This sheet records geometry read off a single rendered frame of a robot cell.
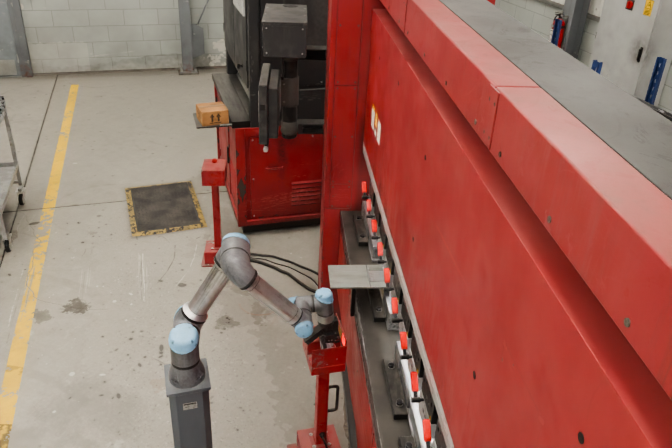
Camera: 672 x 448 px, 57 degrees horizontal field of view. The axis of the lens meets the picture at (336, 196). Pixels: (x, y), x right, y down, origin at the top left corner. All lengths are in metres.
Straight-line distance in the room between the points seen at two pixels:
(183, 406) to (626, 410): 2.10
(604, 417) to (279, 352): 3.15
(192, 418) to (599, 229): 2.19
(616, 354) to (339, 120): 2.65
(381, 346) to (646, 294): 2.00
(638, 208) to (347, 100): 2.65
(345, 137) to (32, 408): 2.28
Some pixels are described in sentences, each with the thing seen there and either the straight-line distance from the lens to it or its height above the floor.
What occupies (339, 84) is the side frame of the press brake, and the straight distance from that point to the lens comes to 3.43.
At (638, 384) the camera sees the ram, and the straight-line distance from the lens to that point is 1.02.
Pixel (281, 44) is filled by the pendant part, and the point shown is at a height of 1.83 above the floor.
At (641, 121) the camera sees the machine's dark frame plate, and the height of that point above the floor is 2.30.
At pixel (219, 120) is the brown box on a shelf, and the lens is 4.66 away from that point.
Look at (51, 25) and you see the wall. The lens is 9.41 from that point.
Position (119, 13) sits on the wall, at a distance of 9.32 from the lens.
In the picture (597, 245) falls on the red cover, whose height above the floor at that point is 2.23.
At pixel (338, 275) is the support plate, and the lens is 2.95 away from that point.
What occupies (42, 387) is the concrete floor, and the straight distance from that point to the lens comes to 4.08.
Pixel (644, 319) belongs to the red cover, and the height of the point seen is 2.21.
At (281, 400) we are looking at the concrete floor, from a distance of 3.75.
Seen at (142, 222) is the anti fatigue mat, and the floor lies 0.02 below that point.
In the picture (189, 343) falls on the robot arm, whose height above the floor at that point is 0.99.
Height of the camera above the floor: 2.69
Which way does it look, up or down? 28 degrees down
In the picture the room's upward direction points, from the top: 3 degrees clockwise
